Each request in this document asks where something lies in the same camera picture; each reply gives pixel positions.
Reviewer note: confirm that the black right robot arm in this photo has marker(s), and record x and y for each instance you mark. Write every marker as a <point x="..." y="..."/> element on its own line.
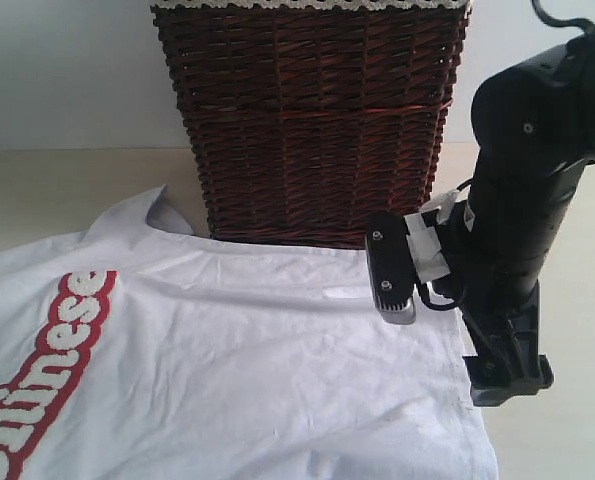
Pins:
<point x="534" y="124"/>

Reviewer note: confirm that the white shirt with red lettering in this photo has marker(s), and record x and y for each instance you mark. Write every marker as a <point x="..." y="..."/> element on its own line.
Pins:
<point x="131" y="352"/>

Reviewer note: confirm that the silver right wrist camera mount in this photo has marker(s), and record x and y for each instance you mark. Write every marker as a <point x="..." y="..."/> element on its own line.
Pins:
<point x="404" y="258"/>

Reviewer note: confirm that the dark brown wicker basket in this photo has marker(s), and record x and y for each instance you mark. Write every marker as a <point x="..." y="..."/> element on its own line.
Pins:
<point x="305" y="122"/>

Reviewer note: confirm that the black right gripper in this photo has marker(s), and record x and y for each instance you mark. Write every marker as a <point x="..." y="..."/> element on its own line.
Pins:
<point x="496" y="244"/>

